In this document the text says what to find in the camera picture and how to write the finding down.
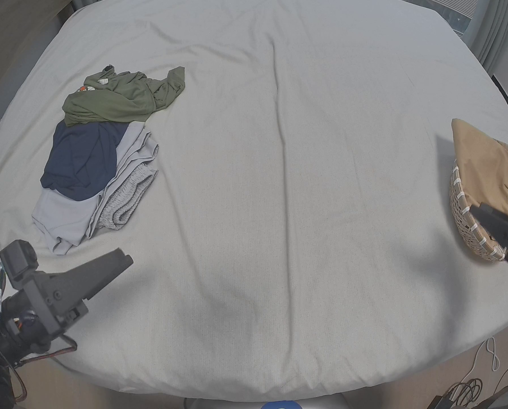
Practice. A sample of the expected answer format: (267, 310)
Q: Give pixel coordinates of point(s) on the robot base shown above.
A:
(279, 401)

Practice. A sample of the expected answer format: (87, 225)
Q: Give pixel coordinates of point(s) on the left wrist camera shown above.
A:
(17, 258)

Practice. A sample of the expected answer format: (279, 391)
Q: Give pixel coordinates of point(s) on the tan shorts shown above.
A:
(484, 168)

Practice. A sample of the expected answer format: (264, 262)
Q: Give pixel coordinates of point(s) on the black power adapter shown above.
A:
(443, 402)

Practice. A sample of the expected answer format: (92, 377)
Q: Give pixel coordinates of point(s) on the green garment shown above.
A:
(117, 100)

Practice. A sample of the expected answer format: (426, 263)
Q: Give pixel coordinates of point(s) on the dark blue garment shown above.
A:
(79, 160)

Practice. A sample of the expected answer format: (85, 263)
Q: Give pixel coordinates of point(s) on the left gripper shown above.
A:
(49, 309)

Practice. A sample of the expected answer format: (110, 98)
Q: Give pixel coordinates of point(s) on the round woven basket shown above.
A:
(467, 224)

